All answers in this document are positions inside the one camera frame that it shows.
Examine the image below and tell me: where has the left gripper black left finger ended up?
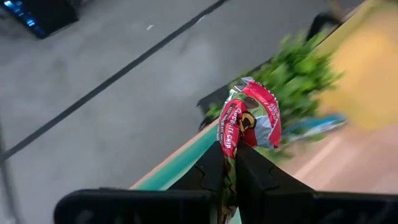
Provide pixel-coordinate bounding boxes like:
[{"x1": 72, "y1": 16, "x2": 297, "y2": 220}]
[{"x1": 53, "y1": 140, "x2": 225, "y2": 224}]

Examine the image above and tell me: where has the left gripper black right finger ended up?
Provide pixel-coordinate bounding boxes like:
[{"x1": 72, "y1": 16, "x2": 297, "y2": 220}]
[{"x1": 235, "y1": 140, "x2": 398, "y2": 224}]

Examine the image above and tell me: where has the red chocolate chip granola bar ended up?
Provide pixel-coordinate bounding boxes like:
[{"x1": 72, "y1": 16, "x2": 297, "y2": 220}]
[{"x1": 217, "y1": 76, "x2": 282, "y2": 224}]

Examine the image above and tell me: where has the light teal plastic bin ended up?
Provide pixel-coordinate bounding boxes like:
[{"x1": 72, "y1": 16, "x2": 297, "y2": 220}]
[{"x1": 133, "y1": 123, "x2": 242, "y2": 224}]

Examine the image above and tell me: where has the blue plastic bin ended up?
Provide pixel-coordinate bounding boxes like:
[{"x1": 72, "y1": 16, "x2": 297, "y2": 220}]
[{"x1": 284, "y1": 114, "x2": 346, "y2": 141}]

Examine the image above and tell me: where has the black table base foot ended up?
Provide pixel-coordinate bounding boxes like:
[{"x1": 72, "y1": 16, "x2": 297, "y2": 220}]
[
  {"x1": 197, "y1": 84, "x2": 231, "y2": 131},
  {"x1": 306, "y1": 11, "x2": 343, "y2": 42}
]

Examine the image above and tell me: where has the green leafy plant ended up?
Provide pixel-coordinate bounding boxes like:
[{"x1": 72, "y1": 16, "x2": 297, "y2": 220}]
[{"x1": 206, "y1": 30, "x2": 345, "y2": 162}]

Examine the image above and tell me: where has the dark floor strip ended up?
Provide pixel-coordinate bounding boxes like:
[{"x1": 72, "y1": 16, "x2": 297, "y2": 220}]
[{"x1": 0, "y1": 121, "x2": 24, "y2": 224}]

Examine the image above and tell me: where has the black box with blue lights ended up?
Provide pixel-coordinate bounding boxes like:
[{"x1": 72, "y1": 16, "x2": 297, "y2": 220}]
[{"x1": 0, "y1": 0, "x2": 80, "y2": 40}]

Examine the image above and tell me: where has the black floor cable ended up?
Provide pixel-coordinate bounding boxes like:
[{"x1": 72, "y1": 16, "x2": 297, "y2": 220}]
[{"x1": 0, "y1": 0, "x2": 230, "y2": 163}]

